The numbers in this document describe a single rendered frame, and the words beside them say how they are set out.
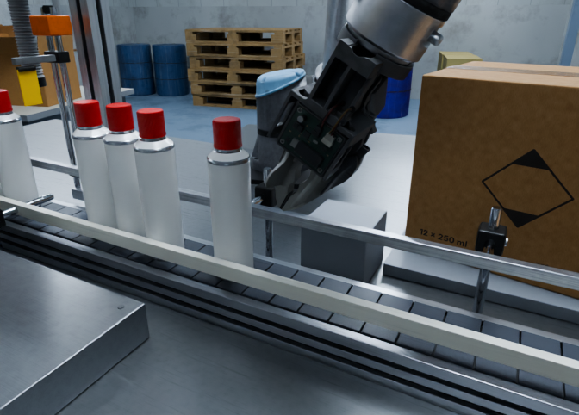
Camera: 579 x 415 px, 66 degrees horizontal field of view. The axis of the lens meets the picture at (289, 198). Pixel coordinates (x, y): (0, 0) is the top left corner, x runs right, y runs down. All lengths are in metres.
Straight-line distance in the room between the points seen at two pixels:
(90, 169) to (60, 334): 0.25
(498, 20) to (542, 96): 6.50
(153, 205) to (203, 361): 0.21
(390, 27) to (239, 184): 0.25
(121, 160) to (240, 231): 0.20
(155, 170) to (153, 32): 7.83
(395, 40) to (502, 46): 6.77
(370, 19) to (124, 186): 0.41
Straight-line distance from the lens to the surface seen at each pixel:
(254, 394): 0.51
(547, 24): 7.22
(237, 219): 0.55
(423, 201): 0.71
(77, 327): 0.56
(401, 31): 0.38
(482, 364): 0.51
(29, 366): 0.53
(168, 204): 0.62
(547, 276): 0.52
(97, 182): 0.70
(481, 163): 0.66
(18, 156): 0.86
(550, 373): 0.49
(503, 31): 7.13
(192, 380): 0.53
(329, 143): 0.40
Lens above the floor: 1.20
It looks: 22 degrees down
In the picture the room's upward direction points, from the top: straight up
